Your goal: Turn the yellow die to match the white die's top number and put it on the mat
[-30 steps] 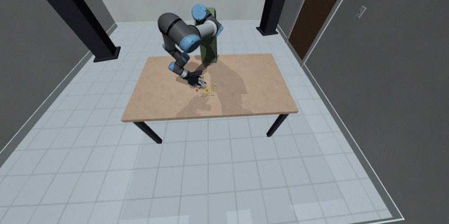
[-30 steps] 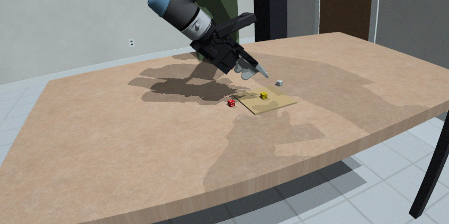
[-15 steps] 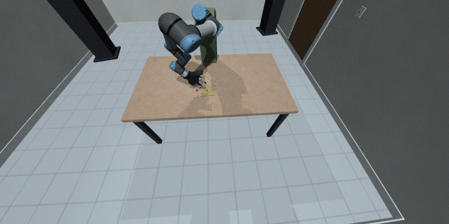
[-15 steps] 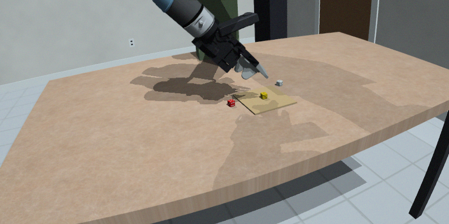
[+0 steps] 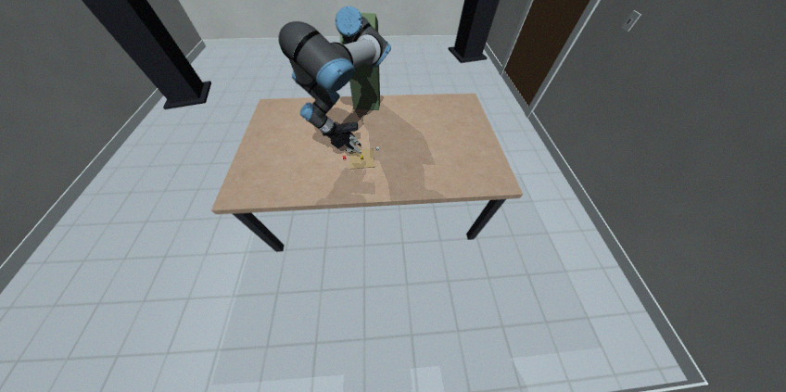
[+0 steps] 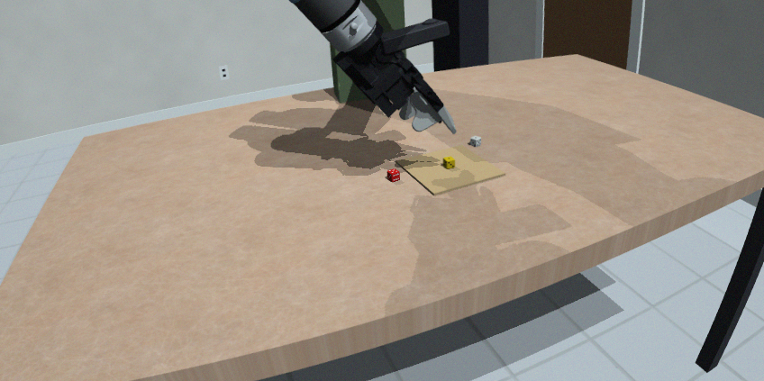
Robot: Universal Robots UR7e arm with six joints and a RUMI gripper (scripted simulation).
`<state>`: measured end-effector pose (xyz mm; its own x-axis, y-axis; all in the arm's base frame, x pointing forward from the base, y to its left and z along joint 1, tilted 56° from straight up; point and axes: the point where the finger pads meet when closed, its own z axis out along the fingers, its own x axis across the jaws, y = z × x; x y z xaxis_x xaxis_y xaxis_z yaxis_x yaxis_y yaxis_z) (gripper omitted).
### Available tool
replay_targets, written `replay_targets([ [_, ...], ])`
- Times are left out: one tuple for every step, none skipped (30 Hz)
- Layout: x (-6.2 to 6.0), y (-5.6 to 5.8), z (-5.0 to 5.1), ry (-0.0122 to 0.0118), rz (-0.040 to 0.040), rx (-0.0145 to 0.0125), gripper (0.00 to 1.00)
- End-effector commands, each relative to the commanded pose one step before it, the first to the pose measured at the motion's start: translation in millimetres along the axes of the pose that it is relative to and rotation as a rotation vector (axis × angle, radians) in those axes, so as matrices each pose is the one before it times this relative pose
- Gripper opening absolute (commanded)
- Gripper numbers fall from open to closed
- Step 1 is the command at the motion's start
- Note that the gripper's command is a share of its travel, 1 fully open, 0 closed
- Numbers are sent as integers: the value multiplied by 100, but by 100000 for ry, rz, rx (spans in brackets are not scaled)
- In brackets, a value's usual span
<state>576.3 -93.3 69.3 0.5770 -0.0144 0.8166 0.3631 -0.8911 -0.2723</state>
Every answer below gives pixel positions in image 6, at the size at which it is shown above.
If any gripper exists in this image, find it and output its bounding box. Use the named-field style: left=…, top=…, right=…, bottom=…
left=333, top=21, right=456, bottom=134

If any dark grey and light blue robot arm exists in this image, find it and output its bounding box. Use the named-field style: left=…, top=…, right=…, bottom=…
left=289, top=0, right=450, bottom=55

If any beige flat mat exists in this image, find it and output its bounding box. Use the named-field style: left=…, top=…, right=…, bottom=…
left=396, top=145, right=505, bottom=195

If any red die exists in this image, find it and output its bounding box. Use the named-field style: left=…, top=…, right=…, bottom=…
left=387, top=168, right=400, bottom=182

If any yellow die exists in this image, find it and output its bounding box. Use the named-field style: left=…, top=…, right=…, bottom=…
left=443, top=156, right=455, bottom=169

